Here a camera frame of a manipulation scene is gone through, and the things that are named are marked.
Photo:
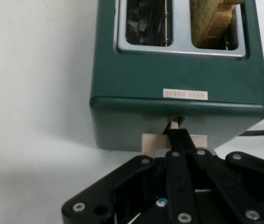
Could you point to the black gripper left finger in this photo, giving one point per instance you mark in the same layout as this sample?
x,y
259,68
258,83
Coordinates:
x,y
122,184

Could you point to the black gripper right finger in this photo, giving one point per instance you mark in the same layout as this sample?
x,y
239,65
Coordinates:
x,y
234,186

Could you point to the beige toaster lever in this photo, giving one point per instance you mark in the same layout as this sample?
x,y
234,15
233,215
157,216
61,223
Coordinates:
x,y
151,143

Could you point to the dark green two-slot toaster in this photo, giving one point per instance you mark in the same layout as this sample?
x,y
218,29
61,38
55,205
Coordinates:
x,y
145,79

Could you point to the toast slice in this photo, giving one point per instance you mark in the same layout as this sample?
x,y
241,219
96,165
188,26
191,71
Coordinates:
x,y
212,25

